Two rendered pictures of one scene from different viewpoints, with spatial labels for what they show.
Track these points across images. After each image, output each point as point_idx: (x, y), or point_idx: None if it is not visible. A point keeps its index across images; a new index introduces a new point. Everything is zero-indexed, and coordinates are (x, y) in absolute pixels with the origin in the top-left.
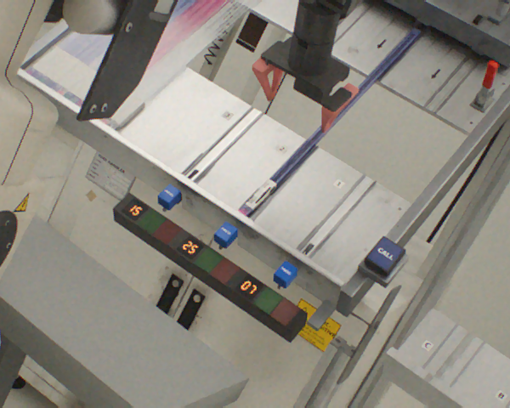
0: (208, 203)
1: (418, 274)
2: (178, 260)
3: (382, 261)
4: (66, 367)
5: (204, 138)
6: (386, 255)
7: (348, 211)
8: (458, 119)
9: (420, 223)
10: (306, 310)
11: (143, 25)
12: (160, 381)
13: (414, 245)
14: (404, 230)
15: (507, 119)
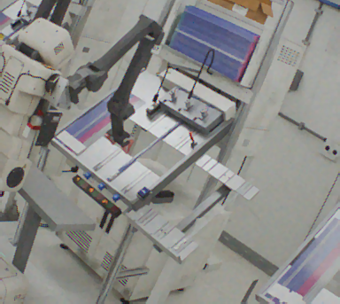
0: (97, 176)
1: None
2: (88, 193)
3: (142, 193)
4: (41, 212)
5: (102, 158)
6: (143, 191)
7: (140, 180)
8: (184, 152)
9: (165, 184)
10: None
11: (50, 123)
12: (65, 218)
13: None
14: (154, 185)
15: None
